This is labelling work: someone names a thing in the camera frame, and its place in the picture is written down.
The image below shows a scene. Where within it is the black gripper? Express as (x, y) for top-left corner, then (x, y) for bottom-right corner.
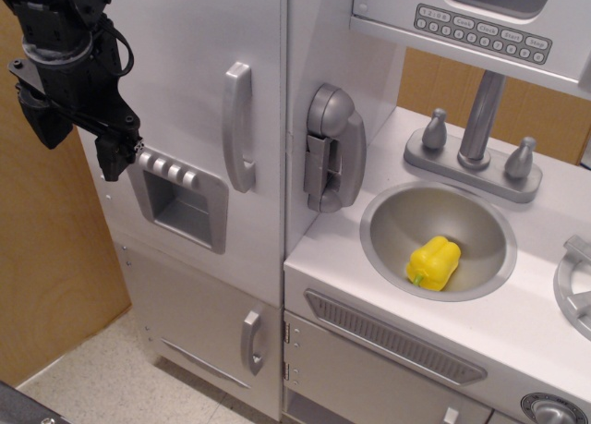
(8, 49), (144, 182)

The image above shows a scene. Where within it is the silver fridge door handle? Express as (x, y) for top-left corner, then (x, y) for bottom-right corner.
(222, 62), (256, 193)

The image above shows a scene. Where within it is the black case corner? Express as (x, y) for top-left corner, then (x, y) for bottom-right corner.
(1, 382), (69, 424)

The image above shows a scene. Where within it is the grey toy faucet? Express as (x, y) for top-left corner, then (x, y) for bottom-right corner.
(404, 70), (543, 203)

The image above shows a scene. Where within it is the grey oven vent panel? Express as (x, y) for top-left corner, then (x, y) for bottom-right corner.
(304, 289), (488, 385)

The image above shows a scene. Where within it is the yellow toy bell pepper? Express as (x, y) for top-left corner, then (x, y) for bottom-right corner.
(405, 236), (462, 292)

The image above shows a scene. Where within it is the silver freezer door handle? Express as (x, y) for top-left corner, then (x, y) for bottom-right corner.
(240, 308), (265, 376)

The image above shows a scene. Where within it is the brown wooden board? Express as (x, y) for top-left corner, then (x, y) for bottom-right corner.
(1, 6), (130, 386)

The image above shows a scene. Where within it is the silver lower freezer door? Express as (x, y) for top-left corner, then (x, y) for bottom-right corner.
(113, 233), (283, 419)

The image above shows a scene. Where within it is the round metal sink bowl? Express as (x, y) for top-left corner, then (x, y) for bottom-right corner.
(360, 183), (517, 302)

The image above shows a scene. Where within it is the silver ice dispenser panel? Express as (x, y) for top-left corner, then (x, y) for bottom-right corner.
(127, 149), (229, 254)

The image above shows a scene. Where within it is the silver oven door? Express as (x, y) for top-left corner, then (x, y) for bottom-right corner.
(283, 312), (492, 423)

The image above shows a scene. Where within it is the grey toy wall phone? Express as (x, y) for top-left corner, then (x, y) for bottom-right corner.
(304, 83), (367, 213)

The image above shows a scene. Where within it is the silver toy microwave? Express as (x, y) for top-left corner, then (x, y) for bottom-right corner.
(351, 0), (590, 99)

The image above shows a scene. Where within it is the grey oven control knob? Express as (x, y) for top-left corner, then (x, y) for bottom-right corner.
(521, 393), (590, 424)

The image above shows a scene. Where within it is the grey stove burner ring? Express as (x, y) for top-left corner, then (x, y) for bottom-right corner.
(552, 234), (591, 342)

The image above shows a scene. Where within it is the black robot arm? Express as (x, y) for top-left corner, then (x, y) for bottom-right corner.
(3, 0), (142, 182)

